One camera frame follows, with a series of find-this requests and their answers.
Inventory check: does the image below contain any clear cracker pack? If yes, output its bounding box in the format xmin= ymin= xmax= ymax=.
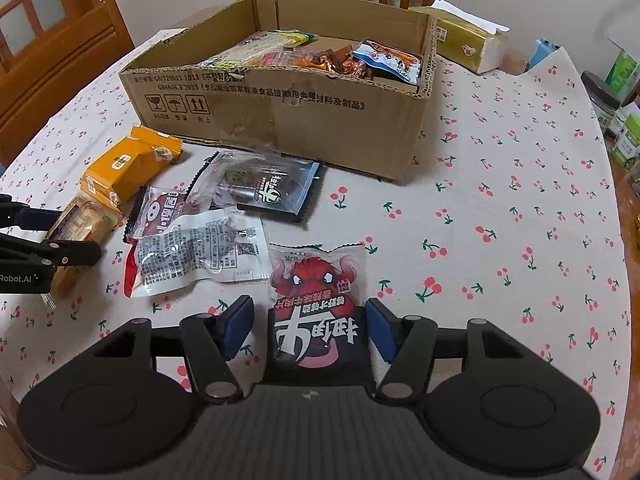
xmin=43 ymin=192 xmax=122 ymax=307

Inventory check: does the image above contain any black red bull snack packet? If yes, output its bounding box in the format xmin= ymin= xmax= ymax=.
xmin=262 ymin=244 xmax=374 ymax=390

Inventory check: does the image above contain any white clear vacuum snack pack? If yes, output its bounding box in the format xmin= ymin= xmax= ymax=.
xmin=124 ymin=209 xmax=270 ymax=298

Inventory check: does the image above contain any orange snack packet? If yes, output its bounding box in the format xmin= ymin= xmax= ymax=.
xmin=79 ymin=126 xmax=182 ymax=210

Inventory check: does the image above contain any dark clear jerky pouch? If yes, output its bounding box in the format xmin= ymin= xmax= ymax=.
xmin=186 ymin=150 xmax=322 ymax=223

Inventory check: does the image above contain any yellow blue fish strip pack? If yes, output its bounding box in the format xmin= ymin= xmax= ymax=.
xmin=198 ymin=29 xmax=316 ymax=70

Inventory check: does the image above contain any pink red snack packet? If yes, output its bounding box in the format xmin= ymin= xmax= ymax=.
xmin=256 ymin=50 xmax=312 ymax=67

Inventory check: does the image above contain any white small fish snack pouch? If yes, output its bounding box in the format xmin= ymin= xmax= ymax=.
xmin=350 ymin=39 xmax=422 ymax=86

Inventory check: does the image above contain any brown orange crinkled snack bag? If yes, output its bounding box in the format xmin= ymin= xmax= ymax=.
xmin=296 ymin=44 xmax=373 ymax=79

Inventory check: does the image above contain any small brown pig snack packet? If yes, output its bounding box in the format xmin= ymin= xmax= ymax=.
xmin=122 ymin=185 xmax=198 ymax=244

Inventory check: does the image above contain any left wooden chair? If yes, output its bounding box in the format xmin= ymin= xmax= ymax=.
xmin=1 ymin=0 xmax=134 ymax=166

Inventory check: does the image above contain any cherry print tablecloth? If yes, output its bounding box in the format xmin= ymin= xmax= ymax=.
xmin=1 ymin=30 xmax=631 ymax=479

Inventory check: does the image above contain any wooden glass door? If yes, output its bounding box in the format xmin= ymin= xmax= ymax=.
xmin=1 ymin=0 xmax=100 ymax=74

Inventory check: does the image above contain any open cardboard box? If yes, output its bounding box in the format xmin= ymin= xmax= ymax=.
xmin=119 ymin=0 xmax=436 ymax=180

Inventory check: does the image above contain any green lid bottle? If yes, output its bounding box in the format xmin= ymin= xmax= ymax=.
xmin=612 ymin=114 xmax=640 ymax=170

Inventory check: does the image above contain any gold tissue box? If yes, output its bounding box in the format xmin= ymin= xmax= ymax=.
xmin=410 ymin=0 xmax=510 ymax=75

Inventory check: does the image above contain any dark lid glass jar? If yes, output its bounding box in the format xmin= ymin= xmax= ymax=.
xmin=580 ymin=70 xmax=620 ymax=132

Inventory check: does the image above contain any light blue box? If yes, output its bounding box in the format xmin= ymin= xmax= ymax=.
xmin=526 ymin=38 xmax=560 ymax=70

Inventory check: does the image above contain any green white carton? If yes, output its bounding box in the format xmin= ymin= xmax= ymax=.
xmin=605 ymin=36 xmax=639 ymax=103

